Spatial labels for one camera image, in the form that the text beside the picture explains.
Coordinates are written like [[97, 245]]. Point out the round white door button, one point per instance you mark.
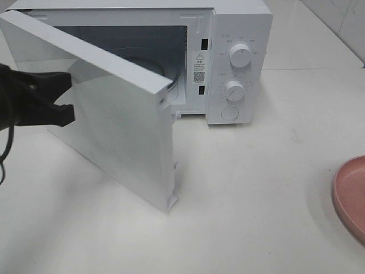
[[230, 113]]

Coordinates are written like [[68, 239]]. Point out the glass microwave turntable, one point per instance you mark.
[[163, 62]]

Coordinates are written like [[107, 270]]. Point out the white microwave oven body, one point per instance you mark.
[[179, 26]]

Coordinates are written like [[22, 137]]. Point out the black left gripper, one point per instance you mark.
[[18, 108]]

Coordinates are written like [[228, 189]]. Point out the white timer knob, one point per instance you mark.
[[234, 91]]

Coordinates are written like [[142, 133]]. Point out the white warning label sticker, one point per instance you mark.
[[199, 65]]

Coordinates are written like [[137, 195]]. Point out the upper white power knob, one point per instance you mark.
[[240, 54]]

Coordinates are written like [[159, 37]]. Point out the pink round plate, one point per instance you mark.
[[348, 196]]

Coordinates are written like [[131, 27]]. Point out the white microwave door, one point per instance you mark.
[[123, 123]]

